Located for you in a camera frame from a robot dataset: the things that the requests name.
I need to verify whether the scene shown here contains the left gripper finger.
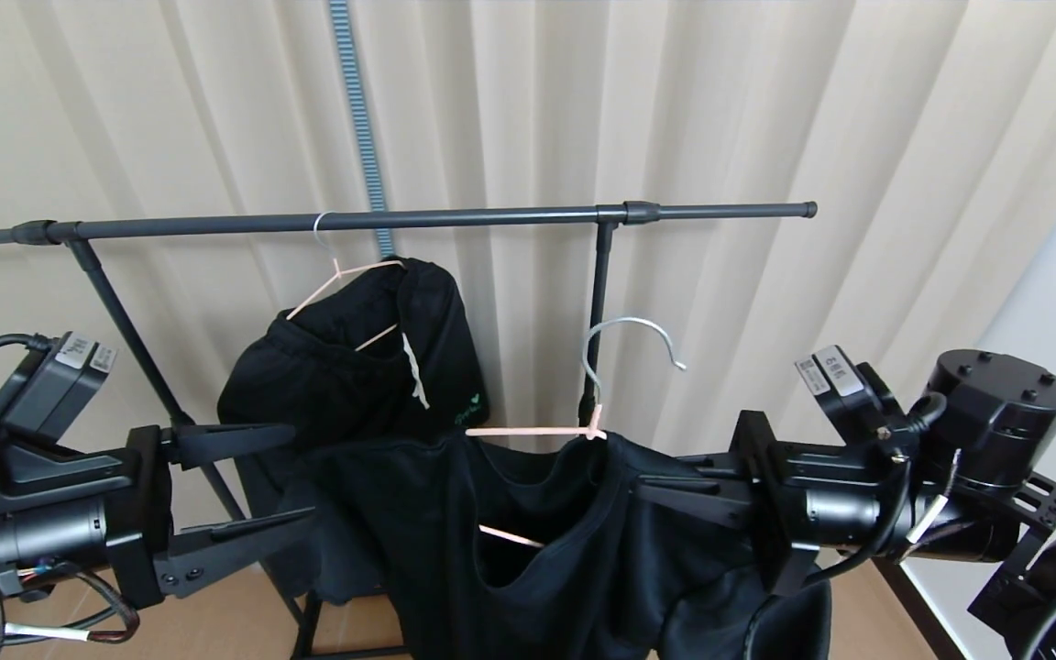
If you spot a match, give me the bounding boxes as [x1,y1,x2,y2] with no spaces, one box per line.
[159,422,297,470]
[155,506,316,603]

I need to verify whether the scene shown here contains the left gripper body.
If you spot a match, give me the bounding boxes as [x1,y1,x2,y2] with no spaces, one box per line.
[0,424,173,611]

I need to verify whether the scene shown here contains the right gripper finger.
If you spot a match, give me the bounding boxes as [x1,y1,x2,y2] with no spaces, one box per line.
[631,477,760,533]
[673,446,751,478]

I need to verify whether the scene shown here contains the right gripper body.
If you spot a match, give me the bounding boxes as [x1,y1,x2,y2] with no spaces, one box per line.
[732,410,1026,599]

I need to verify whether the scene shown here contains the black drawstring shorts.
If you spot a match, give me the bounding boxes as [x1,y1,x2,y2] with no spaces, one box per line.
[216,257,490,569]

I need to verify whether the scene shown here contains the pink clothes hanger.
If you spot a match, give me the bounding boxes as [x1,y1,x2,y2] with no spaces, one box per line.
[464,316,688,551]
[287,214,407,354]

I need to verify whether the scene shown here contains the black garment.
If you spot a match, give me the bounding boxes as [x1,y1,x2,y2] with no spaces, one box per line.
[276,431,833,660]

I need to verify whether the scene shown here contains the black clothes rack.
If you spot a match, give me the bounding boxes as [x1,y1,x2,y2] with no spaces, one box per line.
[0,202,818,660]

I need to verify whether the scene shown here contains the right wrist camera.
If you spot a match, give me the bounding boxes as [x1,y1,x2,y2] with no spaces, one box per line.
[794,345,919,459]

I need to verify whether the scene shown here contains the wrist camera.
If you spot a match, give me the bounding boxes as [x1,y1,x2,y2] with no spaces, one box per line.
[0,332,130,514]
[794,345,919,459]

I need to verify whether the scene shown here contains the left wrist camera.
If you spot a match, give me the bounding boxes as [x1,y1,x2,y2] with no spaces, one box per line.
[0,332,130,514]

